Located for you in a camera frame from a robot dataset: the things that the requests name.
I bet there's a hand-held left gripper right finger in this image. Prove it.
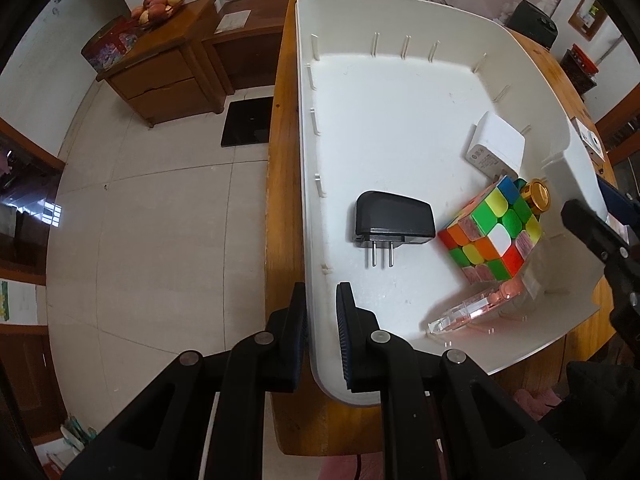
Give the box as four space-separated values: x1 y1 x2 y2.
335 281 587 480

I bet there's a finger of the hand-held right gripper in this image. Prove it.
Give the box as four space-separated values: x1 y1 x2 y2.
596 176 640 232
561 199 633 264

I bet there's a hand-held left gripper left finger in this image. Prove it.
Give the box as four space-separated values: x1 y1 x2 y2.
60 281 308 480

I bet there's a white rectangular box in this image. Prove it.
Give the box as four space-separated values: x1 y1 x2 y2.
542 117 609 221

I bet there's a gold round lid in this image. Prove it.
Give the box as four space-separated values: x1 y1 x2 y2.
517 178 551 216

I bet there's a multicoloured puzzle cube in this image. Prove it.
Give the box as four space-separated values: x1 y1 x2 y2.
437 175 543 286

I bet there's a clear acrylic block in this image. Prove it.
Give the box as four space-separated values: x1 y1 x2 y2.
427 280 526 337

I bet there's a white charger block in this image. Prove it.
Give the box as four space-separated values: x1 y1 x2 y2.
465 111 527 181

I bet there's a black power adapter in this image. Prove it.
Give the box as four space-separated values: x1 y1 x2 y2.
352 190 436 268

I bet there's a white plastic tray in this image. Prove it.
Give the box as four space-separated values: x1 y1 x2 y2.
294 0 608 408

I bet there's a small white device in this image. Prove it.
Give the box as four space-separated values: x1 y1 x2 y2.
571 117 607 162

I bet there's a pink cloth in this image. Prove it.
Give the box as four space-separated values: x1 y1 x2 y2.
320 452 386 480

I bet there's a red box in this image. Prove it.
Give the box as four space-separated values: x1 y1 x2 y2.
560 44 600 95

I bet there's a black speaker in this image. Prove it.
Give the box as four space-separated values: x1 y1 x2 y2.
506 0 558 51

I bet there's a black square floor scale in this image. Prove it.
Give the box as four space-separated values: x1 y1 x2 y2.
220 96 275 148

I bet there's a white shelf with clutter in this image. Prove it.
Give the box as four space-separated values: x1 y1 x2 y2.
47 412 98 472

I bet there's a wooden desk with dark panel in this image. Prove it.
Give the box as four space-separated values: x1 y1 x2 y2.
202 0 287 106

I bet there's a wooden drawer cabinet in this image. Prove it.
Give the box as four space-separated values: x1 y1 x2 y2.
95 0 236 128

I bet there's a paper sheet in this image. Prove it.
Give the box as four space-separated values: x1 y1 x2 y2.
216 10 252 32

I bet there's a printed tin box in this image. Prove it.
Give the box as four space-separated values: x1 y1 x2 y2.
82 16 141 72

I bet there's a bowl of fruit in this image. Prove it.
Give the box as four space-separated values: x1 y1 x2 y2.
131 0 188 27

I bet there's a wooden wall frame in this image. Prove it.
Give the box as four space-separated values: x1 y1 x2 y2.
568 0 609 42

